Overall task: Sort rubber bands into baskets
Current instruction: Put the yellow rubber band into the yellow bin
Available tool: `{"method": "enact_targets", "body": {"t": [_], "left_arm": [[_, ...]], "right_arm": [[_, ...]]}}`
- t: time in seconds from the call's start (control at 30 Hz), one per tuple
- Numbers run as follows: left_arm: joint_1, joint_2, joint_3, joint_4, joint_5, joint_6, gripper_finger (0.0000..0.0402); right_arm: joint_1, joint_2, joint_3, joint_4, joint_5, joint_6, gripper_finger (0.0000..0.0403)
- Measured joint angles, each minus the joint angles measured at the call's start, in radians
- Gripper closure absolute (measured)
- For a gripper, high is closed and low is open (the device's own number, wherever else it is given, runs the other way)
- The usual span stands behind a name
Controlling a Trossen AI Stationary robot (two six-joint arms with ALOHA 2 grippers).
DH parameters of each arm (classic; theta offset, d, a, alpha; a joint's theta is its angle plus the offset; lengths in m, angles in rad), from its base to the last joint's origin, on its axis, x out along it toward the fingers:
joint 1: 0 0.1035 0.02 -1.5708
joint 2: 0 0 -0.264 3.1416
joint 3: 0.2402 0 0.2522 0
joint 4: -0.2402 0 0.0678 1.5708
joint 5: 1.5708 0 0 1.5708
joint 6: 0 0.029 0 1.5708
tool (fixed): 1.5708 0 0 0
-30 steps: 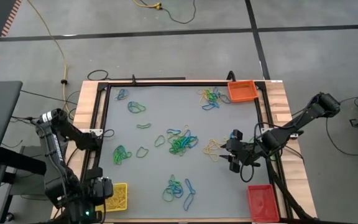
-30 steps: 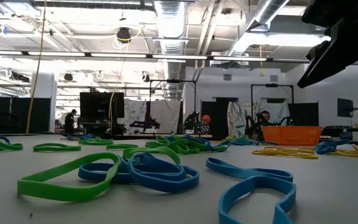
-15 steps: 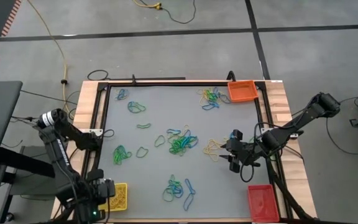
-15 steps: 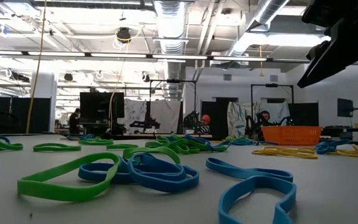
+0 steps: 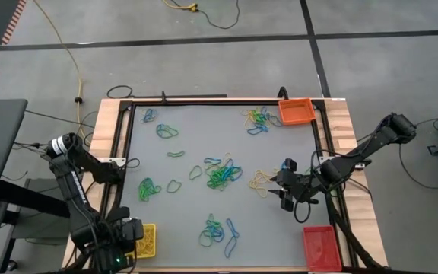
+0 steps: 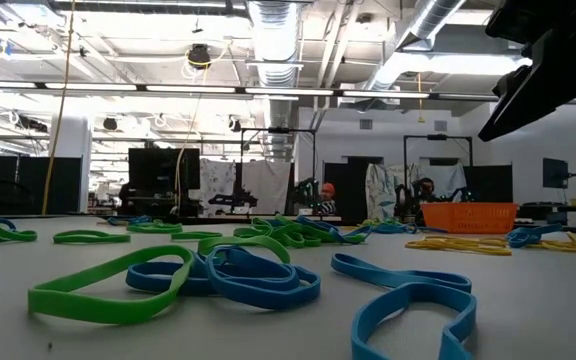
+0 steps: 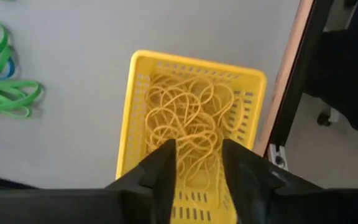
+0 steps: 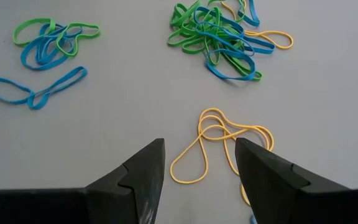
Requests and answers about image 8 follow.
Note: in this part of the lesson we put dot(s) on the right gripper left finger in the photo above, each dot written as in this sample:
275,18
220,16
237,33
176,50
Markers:
141,193

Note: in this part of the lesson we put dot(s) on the grey table mat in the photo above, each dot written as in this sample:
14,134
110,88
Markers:
120,109

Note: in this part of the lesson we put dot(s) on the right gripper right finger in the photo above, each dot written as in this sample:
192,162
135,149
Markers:
266,186

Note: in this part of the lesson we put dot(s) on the green rubber band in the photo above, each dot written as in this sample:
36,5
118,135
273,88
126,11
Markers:
98,31
33,19
258,75
176,43

